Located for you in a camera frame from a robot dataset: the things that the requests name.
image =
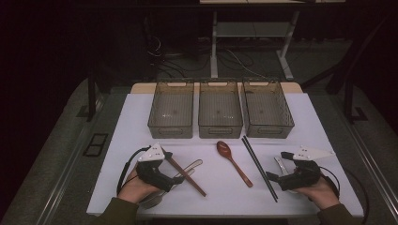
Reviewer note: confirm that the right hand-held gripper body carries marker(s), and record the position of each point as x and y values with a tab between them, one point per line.
302	176

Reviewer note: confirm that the red-brown wooden spoon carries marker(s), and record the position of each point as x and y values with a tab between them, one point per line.
224	150

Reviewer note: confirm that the person's left hand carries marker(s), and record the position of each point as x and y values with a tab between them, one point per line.
134	190

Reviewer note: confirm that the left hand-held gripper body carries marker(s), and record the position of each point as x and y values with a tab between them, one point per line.
151	175

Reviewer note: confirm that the clear brown plastic bin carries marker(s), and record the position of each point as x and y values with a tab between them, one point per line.
220	109
266	109
171	109

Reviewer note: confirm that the black chopstick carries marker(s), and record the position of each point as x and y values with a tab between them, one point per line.
261	170
257	168

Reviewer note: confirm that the person's right hand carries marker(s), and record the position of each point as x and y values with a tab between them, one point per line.
322	193

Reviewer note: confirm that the black metal stand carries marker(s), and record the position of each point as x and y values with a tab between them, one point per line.
91	100
349	93

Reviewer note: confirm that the white metal desk frame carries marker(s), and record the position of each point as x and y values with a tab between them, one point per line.
214	56

